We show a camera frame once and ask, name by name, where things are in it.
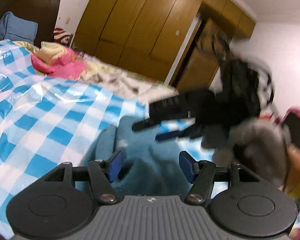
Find blue pillow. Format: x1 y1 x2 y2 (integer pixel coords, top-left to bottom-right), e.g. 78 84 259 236
0 11 38 44

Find grey gloved right hand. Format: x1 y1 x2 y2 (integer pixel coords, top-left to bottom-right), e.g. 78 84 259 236
201 118 291 187

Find brown wooden wardrobe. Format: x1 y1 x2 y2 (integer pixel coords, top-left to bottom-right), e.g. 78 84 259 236
74 0 255 91

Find red white striped cloth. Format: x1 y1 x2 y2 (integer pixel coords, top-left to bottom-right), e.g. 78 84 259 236
53 28 72 46

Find white floral bed sheet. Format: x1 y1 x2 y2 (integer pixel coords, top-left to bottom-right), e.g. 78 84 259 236
79 53 178 105

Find teal fleece garment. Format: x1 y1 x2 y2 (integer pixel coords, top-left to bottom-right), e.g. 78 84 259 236
76 114 217 197

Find pink yellow floral quilt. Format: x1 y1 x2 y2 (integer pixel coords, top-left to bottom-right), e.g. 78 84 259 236
14 41 86 80

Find blue white checkered plastic sheet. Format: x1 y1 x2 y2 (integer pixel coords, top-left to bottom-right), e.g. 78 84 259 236
0 39 228 239

